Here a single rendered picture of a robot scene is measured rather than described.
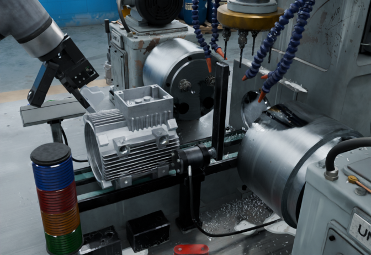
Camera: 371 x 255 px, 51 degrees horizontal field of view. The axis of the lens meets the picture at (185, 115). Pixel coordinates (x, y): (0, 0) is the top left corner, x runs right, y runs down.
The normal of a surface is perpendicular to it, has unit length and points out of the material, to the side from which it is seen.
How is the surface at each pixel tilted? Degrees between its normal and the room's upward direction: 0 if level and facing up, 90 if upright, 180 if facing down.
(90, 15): 90
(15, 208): 0
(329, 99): 90
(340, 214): 90
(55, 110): 57
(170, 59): 39
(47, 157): 0
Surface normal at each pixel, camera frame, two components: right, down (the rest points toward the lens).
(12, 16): 0.28, 0.61
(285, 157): -0.71, -0.37
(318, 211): -0.89, 0.18
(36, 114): 0.40, -0.15
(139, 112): 0.48, 0.40
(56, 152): 0.02, -0.90
